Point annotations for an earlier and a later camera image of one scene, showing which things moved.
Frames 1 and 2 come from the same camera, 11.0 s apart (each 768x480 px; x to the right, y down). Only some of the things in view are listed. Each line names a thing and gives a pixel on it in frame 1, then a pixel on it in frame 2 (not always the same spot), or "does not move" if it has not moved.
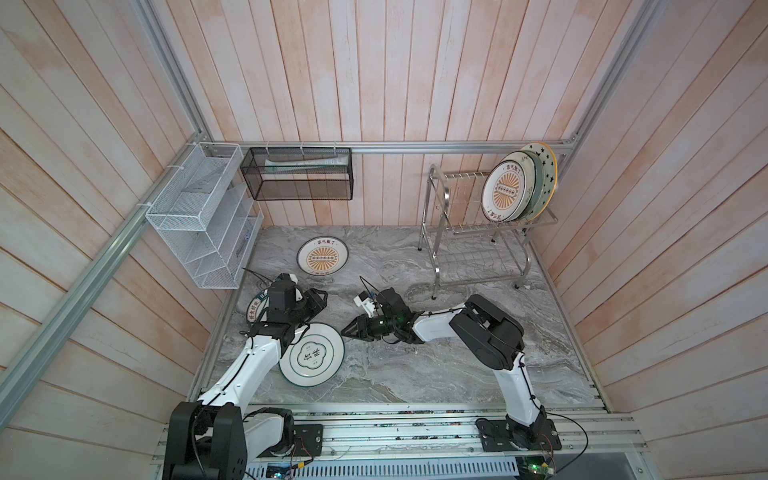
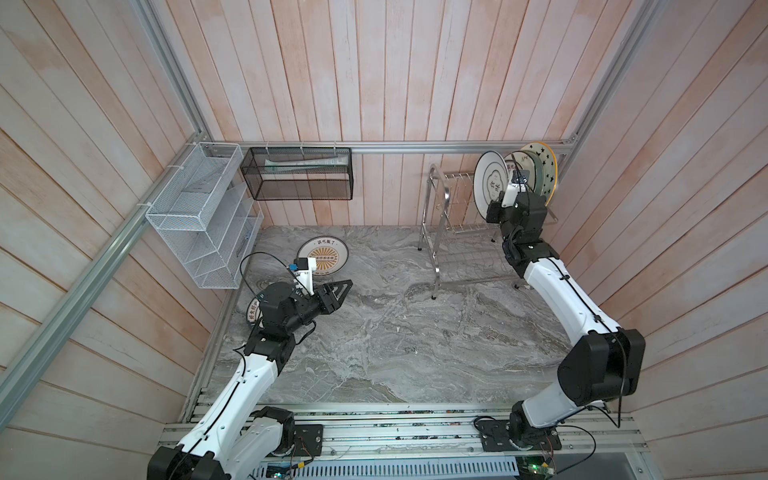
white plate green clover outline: (315, 358) → (490, 178)
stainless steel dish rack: (467, 248) does not move
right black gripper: (363, 326) → (495, 209)
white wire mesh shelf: (208, 216) does not move
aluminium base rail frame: (439, 442) does not move
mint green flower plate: (539, 183) does not move
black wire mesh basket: (299, 173) does not move
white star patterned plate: (550, 177) does not move
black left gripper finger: (313, 302) → (338, 286)
